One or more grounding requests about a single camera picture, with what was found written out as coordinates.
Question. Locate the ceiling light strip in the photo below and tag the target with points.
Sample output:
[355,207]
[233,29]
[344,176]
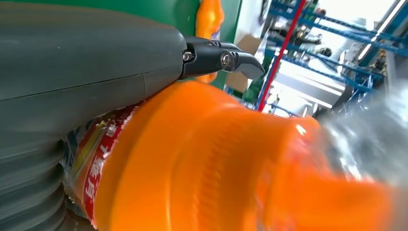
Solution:
[383,27]

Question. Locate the blue metal shelf frame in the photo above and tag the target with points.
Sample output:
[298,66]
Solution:
[331,75]

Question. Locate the brown cardboard box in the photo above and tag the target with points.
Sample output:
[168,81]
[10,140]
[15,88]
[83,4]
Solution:
[251,44]

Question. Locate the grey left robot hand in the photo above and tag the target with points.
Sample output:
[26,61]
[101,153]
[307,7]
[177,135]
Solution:
[79,63]

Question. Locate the red metal pole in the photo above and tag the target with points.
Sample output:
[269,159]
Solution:
[284,47]

